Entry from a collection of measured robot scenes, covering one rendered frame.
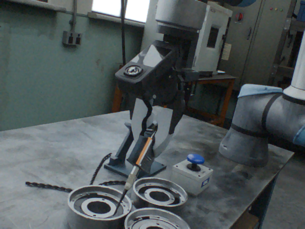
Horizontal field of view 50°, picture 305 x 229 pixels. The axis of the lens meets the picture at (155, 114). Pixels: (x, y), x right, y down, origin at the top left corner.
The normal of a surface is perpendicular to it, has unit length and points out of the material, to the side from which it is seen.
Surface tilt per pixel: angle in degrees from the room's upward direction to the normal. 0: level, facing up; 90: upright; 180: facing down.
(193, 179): 90
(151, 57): 31
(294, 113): 96
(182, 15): 90
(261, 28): 90
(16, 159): 0
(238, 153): 73
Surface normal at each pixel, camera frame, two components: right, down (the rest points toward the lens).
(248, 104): -0.73, 0.00
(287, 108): -0.88, 0.05
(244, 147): -0.29, -0.13
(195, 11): 0.51, 0.32
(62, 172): 0.19, -0.95
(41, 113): 0.82, 0.29
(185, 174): -0.54, 0.11
